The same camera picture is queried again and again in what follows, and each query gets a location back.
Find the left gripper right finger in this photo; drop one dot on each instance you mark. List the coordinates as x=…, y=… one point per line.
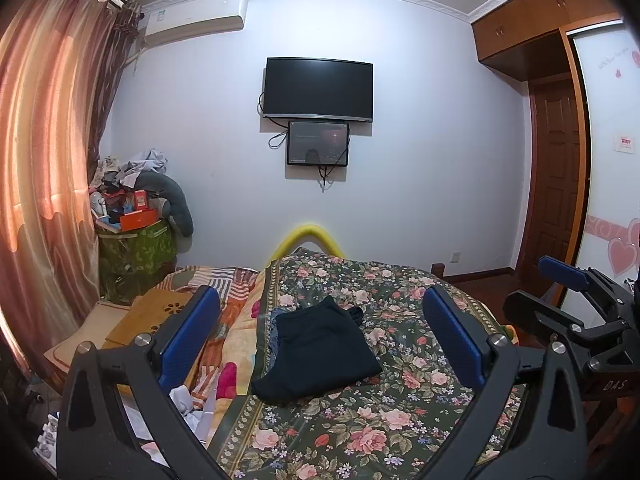
x=547, y=439

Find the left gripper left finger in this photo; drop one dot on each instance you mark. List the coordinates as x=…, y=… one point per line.
x=95, y=439

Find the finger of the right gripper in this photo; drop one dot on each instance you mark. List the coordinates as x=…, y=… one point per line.
x=563, y=274

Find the dark navy pants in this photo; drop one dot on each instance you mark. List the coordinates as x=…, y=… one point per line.
x=319, y=349

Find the wooden door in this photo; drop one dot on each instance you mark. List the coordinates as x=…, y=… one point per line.
x=554, y=185

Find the brown cardboard sheet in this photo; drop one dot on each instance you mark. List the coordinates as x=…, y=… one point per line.
x=112, y=325

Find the white sliding wardrobe door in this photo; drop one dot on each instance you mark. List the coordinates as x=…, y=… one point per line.
x=608, y=60

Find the white crumpled clothes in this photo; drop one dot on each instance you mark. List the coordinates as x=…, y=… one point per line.
x=196, y=415

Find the colourful striped quilt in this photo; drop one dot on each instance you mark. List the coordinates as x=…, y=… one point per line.
x=223, y=368

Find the green fabric storage bin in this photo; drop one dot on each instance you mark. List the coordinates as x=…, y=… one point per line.
x=131, y=263

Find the blue jeans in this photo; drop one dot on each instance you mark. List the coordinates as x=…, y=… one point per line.
x=273, y=335

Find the orange box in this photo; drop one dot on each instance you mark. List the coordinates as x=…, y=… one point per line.
x=138, y=219

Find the floral dark green bedspread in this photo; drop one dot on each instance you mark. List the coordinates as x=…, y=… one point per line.
x=385, y=427

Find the grey neck pillow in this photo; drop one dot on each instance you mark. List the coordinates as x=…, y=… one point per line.
x=174, y=208

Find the yellow curved tube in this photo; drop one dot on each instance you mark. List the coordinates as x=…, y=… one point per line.
x=307, y=233

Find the wooden upper cabinet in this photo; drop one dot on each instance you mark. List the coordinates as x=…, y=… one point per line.
x=526, y=39

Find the pink orange curtain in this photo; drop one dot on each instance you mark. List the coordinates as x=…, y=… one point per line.
x=61, y=63

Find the white air conditioner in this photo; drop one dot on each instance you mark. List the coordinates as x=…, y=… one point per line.
x=193, y=18

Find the wooden bed frame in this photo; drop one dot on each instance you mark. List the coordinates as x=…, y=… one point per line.
x=438, y=269

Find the small black wall monitor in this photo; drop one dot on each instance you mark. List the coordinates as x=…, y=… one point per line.
x=316, y=143

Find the black wall television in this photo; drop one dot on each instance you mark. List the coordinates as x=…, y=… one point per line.
x=318, y=88

